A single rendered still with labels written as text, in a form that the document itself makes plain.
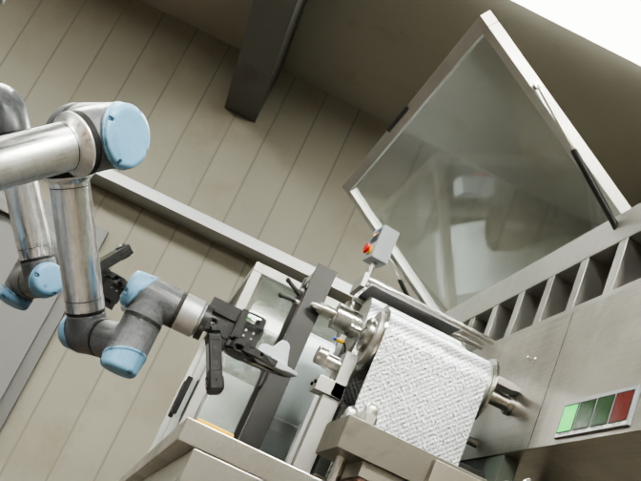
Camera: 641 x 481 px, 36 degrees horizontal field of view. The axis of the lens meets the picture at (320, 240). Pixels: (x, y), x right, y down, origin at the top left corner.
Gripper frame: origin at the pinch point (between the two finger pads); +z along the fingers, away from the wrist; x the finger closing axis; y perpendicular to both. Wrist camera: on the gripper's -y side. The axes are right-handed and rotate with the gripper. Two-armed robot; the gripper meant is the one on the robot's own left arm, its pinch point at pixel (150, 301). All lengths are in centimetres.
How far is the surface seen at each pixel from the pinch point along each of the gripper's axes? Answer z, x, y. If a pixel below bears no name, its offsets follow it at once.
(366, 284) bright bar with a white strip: 31, 36, -26
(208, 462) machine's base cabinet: -13, 90, 27
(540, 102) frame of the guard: 22, 78, -68
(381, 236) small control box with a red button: 43, 13, -46
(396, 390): 25, 74, -2
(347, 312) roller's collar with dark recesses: 27, 42, -17
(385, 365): 22, 72, -5
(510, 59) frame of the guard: 14, 74, -74
